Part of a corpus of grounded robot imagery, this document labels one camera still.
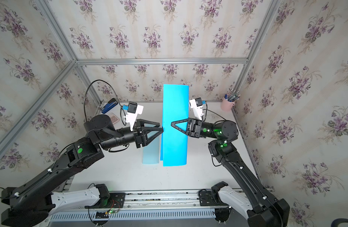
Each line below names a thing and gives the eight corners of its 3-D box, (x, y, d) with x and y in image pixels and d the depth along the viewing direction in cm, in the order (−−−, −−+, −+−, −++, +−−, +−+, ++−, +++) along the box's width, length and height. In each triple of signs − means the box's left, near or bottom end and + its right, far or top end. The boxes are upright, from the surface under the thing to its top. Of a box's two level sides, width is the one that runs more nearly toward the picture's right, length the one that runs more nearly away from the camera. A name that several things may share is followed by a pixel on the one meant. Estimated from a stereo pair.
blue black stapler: (101, 112, 116) (98, 108, 112) (115, 102, 125) (113, 97, 120) (105, 115, 115) (103, 110, 110) (119, 104, 123) (117, 99, 118)
